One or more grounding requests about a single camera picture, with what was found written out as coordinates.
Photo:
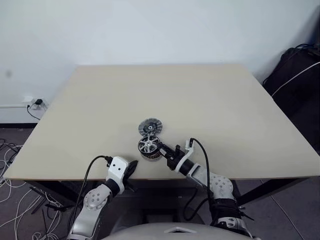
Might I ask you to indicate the white wall socket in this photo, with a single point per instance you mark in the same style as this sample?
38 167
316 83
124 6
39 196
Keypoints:
30 99

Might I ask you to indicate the black plug adapter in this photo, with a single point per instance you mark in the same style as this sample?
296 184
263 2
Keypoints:
39 101

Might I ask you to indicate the black bag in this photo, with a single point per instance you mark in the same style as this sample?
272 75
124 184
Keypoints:
295 87

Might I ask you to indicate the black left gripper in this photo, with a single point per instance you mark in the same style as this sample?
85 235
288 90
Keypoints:
130 185

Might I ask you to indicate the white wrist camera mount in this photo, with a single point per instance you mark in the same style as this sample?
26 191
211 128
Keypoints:
117 167
187 151

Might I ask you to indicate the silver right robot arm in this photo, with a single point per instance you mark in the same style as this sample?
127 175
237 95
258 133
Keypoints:
220 185

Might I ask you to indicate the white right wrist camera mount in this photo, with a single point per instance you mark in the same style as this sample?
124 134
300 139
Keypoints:
187 151

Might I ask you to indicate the silver spoked motor rotor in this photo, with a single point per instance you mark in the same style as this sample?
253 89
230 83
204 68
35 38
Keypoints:
148 144

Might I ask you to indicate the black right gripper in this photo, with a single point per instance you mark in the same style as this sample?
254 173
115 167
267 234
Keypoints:
173 158

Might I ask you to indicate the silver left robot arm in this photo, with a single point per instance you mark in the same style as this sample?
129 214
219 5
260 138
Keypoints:
93 200

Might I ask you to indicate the grey robot torso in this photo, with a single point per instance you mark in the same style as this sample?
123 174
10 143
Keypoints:
175 228

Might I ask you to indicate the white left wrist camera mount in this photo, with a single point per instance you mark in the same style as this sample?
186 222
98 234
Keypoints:
117 167

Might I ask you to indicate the motor stator with copper windings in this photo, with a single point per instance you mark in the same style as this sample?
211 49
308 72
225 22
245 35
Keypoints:
150 157

